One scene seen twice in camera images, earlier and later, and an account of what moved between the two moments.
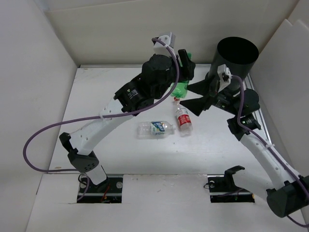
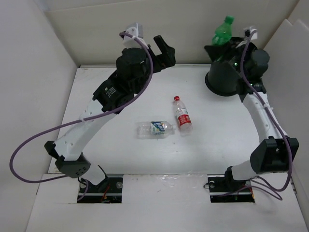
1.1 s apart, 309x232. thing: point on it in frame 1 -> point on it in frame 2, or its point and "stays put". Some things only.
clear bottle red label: x=184 y=119 stays put
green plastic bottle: x=179 y=89 -> x=223 y=32
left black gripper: x=186 y=70 -> x=166 y=50
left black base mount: x=109 y=191 stays put
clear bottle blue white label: x=154 y=129 stays put
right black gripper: x=197 y=105 -> x=215 y=51
